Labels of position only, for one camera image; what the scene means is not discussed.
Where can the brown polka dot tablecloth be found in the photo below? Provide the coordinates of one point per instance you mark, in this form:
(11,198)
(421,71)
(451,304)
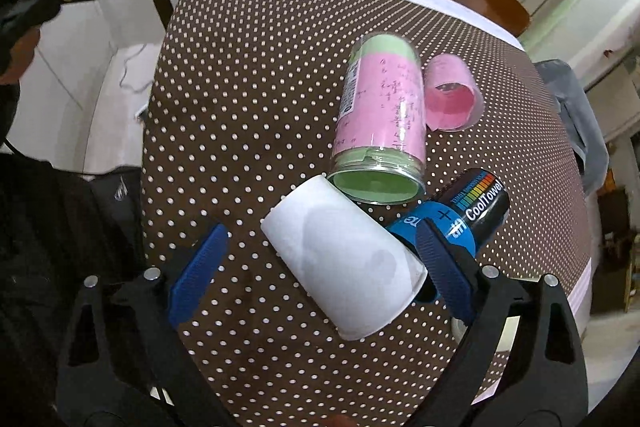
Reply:
(250,107)

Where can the pale green cabinet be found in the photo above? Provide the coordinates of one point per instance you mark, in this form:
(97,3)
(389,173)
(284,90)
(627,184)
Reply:
(600,7)

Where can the grey cloth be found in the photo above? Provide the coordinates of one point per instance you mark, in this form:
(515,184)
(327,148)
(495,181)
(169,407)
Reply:
(575,117)

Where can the black and blue bottle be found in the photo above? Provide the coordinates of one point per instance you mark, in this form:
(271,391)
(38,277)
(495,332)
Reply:
(477,207)

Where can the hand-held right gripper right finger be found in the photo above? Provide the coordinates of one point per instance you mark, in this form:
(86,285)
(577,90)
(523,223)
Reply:
(445,267)

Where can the small pink cup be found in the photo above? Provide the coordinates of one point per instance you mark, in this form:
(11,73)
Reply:
(452,99)

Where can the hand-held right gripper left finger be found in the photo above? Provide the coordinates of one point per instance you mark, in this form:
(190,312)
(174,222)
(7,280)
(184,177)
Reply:
(201,264)

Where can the white cup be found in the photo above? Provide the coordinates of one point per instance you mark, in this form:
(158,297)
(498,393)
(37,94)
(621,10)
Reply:
(340,257)

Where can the clear cup pink green paper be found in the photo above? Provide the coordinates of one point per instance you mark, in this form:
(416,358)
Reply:
(382,117)

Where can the person's dark clothing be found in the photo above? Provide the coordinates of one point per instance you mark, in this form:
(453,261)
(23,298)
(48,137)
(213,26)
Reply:
(45,232)

